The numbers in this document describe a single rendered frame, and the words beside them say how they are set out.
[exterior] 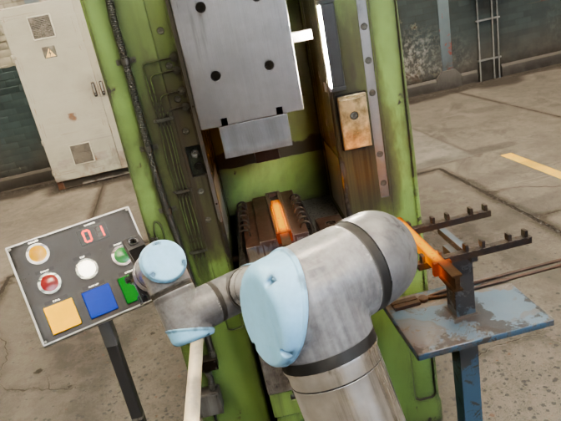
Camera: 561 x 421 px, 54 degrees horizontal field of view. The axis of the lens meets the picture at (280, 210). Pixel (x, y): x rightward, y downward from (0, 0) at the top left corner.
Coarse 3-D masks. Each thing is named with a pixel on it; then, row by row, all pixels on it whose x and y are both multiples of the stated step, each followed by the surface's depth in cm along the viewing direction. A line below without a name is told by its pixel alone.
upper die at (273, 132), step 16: (224, 128) 157; (240, 128) 157; (256, 128) 158; (272, 128) 158; (288, 128) 159; (224, 144) 158; (240, 144) 159; (256, 144) 159; (272, 144) 160; (288, 144) 160
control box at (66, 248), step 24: (96, 216) 155; (120, 216) 157; (48, 240) 149; (72, 240) 151; (96, 240) 153; (120, 240) 155; (24, 264) 145; (48, 264) 147; (72, 264) 149; (96, 264) 151; (120, 264) 153; (24, 288) 144; (72, 288) 148; (120, 288) 152; (120, 312) 150; (48, 336) 143; (72, 336) 150
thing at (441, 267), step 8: (416, 232) 156; (416, 240) 151; (424, 248) 146; (432, 248) 145; (432, 256) 141; (440, 256) 140; (432, 264) 136; (440, 264) 134; (448, 264) 134; (432, 272) 138; (440, 272) 137; (448, 272) 130; (456, 272) 130; (448, 280) 133; (456, 280) 129; (456, 288) 130
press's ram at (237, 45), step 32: (192, 0) 144; (224, 0) 145; (256, 0) 146; (192, 32) 147; (224, 32) 148; (256, 32) 149; (288, 32) 150; (192, 64) 150; (224, 64) 151; (256, 64) 152; (288, 64) 152; (224, 96) 154; (256, 96) 155; (288, 96) 156
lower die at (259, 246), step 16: (272, 192) 208; (288, 192) 207; (256, 208) 198; (288, 208) 192; (256, 224) 184; (272, 224) 182; (288, 224) 177; (304, 224) 176; (256, 240) 175; (272, 240) 170; (256, 256) 171
